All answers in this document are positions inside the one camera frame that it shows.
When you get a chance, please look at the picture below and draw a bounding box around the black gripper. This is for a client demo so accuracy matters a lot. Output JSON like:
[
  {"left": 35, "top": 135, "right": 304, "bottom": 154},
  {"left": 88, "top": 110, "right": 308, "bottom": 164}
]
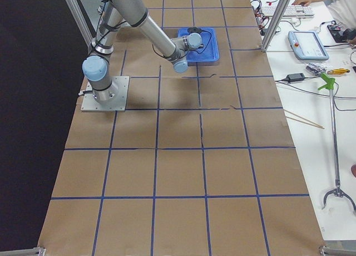
[{"left": 187, "top": 27, "right": 203, "bottom": 34}]

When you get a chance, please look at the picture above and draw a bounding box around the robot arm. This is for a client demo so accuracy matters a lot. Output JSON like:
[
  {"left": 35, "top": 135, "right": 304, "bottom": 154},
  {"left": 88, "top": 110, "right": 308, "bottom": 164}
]
[{"left": 82, "top": 0, "right": 203, "bottom": 104}]

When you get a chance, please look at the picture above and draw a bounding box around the blue plastic tray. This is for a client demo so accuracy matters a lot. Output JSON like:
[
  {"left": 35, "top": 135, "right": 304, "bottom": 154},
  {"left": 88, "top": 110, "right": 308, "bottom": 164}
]
[{"left": 178, "top": 27, "right": 219, "bottom": 66}]

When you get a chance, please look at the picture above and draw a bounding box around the person hand on keyboard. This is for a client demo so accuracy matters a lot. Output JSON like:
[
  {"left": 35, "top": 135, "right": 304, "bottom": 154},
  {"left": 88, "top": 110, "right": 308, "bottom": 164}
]
[{"left": 292, "top": 0, "right": 312, "bottom": 7}]

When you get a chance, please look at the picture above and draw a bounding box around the white keyboard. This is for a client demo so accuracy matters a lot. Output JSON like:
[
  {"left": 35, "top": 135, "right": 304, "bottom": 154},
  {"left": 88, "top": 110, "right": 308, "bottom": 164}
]
[{"left": 261, "top": 6, "right": 315, "bottom": 18}]

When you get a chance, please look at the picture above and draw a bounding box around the black power brick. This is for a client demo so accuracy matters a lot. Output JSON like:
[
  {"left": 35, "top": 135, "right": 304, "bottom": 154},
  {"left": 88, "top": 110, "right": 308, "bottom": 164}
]
[{"left": 286, "top": 73, "right": 305, "bottom": 83}]

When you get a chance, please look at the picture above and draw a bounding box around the blue teach pendant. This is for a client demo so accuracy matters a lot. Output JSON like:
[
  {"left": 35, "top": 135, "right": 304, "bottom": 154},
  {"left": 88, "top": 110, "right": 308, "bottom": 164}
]
[{"left": 288, "top": 31, "right": 329, "bottom": 61}]

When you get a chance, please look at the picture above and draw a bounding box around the wooden chopstick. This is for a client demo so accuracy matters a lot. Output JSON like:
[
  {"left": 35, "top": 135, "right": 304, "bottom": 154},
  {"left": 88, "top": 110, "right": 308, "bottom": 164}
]
[
  {"left": 286, "top": 116, "right": 325, "bottom": 129},
  {"left": 284, "top": 109, "right": 318, "bottom": 124}
]

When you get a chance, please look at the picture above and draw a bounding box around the brown paper table cover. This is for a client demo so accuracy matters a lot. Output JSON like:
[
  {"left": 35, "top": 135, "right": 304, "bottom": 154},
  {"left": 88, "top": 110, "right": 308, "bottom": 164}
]
[{"left": 38, "top": 0, "right": 323, "bottom": 255}]

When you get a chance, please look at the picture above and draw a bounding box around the aluminium frame post right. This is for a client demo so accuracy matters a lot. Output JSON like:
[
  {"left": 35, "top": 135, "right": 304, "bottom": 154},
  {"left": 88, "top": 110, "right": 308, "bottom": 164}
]
[{"left": 260, "top": 0, "right": 290, "bottom": 52}]

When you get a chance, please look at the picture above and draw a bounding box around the aluminium frame post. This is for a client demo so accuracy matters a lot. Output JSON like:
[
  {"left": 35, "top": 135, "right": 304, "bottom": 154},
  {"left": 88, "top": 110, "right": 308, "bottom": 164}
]
[
  {"left": 260, "top": 0, "right": 290, "bottom": 52},
  {"left": 65, "top": 0, "right": 95, "bottom": 47}
]

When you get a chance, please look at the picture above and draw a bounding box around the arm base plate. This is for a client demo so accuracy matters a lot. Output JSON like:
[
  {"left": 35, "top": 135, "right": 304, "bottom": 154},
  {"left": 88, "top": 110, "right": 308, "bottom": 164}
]
[{"left": 81, "top": 76, "right": 130, "bottom": 112}]

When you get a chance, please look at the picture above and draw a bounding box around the green handled reacher grabber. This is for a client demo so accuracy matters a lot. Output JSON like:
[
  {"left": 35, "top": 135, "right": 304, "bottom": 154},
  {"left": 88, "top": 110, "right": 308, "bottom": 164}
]
[{"left": 318, "top": 73, "right": 355, "bottom": 214}]

